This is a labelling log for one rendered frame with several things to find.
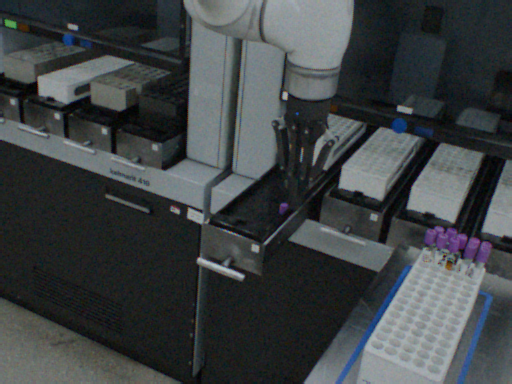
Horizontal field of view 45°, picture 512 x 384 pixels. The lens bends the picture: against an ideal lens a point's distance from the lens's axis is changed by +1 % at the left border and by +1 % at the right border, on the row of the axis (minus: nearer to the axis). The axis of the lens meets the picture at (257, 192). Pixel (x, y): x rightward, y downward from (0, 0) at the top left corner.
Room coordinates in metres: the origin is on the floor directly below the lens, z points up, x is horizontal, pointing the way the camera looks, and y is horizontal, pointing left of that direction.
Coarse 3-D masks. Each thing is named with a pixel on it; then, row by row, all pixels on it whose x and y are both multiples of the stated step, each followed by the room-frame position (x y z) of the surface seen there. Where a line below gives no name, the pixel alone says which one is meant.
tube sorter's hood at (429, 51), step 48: (384, 0) 1.21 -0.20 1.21; (432, 0) 1.17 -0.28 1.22; (480, 0) 1.14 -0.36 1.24; (384, 48) 1.20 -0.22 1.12; (432, 48) 1.17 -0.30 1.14; (480, 48) 1.13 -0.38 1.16; (336, 96) 1.24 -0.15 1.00; (384, 96) 1.19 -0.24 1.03; (432, 96) 1.16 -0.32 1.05; (480, 96) 1.12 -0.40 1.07; (480, 144) 1.10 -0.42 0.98
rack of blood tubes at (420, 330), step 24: (432, 264) 0.81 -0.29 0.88; (408, 288) 0.75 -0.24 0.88; (432, 288) 0.75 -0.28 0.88; (456, 288) 0.76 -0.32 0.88; (408, 312) 0.69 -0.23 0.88; (432, 312) 0.70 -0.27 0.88; (456, 312) 0.70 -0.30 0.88; (384, 336) 0.63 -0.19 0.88; (408, 336) 0.64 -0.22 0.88; (432, 336) 0.64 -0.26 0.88; (456, 336) 0.65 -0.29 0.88; (384, 360) 0.59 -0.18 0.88; (408, 360) 0.60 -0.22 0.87; (432, 360) 0.60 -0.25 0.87
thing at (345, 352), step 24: (384, 264) 0.89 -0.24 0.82; (408, 264) 0.90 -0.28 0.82; (384, 288) 0.82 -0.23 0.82; (480, 288) 0.85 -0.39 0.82; (504, 288) 0.86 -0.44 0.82; (360, 312) 0.75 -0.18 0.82; (384, 312) 0.76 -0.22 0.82; (480, 312) 0.79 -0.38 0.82; (504, 312) 0.79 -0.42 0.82; (336, 336) 0.69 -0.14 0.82; (360, 336) 0.70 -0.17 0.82; (480, 336) 0.73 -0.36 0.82; (504, 336) 0.73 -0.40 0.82; (336, 360) 0.64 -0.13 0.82; (360, 360) 0.65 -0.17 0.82; (456, 360) 0.67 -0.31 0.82; (480, 360) 0.68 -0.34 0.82; (504, 360) 0.68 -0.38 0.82
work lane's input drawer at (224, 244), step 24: (360, 144) 1.46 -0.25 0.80; (336, 168) 1.30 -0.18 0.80; (240, 192) 1.13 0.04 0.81; (264, 192) 1.14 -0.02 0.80; (288, 192) 1.16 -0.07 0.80; (312, 192) 1.17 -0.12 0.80; (216, 216) 1.00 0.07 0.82; (240, 216) 1.03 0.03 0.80; (264, 216) 1.04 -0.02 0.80; (288, 216) 1.05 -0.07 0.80; (216, 240) 0.97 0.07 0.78; (240, 240) 0.95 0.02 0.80; (264, 240) 0.95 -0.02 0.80; (216, 264) 0.93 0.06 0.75; (240, 264) 0.95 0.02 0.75; (264, 264) 0.94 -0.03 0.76
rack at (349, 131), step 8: (328, 120) 1.45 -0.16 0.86; (336, 120) 1.46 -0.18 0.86; (344, 120) 1.47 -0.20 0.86; (352, 120) 1.47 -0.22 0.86; (336, 128) 1.40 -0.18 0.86; (344, 128) 1.41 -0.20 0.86; (352, 128) 1.41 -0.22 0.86; (360, 128) 1.52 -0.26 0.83; (344, 136) 1.35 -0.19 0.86; (352, 136) 1.46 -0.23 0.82; (320, 144) 1.30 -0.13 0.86; (336, 144) 1.30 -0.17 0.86; (344, 144) 1.43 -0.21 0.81; (352, 144) 1.43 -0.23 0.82; (336, 152) 1.38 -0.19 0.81; (344, 152) 1.37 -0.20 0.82; (328, 160) 1.27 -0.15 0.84; (336, 160) 1.32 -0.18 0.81
